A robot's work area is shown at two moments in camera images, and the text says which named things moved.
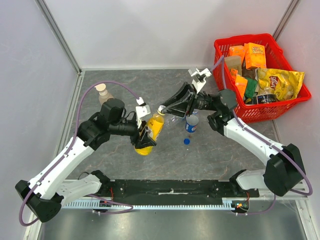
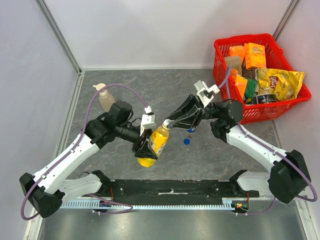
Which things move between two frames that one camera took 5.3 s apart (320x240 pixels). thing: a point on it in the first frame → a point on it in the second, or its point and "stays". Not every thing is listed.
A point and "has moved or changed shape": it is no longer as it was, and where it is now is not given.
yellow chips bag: [285, 84] stays
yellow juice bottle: [154, 126] has moved or changed shape
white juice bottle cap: [159, 110] → [166, 122]
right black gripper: [190, 102] → [197, 110]
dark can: [264, 98] stays
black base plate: [174, 190] stays
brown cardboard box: [234, 62] stays
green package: [251, 87] stays
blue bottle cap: [186, 141] stays
